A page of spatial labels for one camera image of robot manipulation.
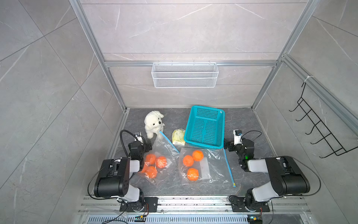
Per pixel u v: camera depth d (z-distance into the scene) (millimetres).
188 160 841
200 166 869
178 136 960
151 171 800
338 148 580
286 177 457
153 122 880
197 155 875
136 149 715
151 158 817
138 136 810
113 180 442
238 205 728
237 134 796
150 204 734
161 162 824
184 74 1005
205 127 1070
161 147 951
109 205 746
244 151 712
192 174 771
